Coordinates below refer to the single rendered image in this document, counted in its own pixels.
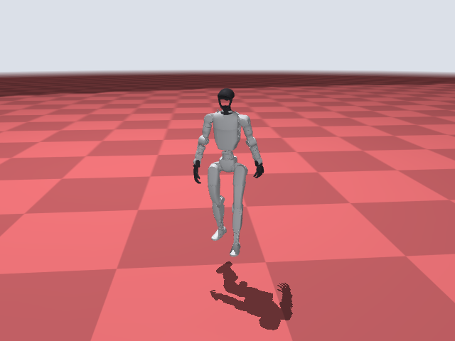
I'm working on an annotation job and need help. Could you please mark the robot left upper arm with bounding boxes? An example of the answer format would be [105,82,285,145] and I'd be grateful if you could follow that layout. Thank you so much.
[237,114,257,147]

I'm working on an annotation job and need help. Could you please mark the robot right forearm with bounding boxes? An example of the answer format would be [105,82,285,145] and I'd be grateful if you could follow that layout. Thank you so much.
[193,137,205,165]

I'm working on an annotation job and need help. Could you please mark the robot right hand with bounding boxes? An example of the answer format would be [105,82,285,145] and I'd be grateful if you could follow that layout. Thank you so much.
[193,160,201,184]

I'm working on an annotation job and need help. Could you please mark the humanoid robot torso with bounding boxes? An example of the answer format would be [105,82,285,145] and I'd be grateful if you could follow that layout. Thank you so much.
[213,110,241,172]

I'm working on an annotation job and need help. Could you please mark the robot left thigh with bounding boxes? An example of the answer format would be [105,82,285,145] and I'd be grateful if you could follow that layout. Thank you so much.
[232,162,248,213]

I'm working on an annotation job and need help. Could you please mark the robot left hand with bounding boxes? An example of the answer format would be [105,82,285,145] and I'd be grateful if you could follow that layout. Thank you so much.
[254,161,264,178]

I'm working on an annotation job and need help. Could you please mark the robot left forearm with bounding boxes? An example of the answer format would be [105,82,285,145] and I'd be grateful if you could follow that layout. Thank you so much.
[250,139,262,164]

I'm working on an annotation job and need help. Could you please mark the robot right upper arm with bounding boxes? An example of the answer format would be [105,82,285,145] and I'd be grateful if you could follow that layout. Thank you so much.
[198,113,214,145]

